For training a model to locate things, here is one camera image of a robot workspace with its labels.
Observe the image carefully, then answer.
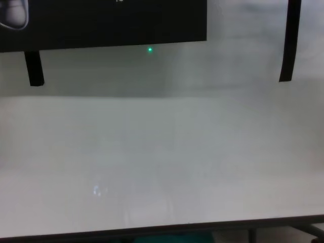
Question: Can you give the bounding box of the black robot print poster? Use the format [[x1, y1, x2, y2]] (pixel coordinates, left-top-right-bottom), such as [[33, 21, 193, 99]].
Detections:
[[0, 0, 208, 53]]

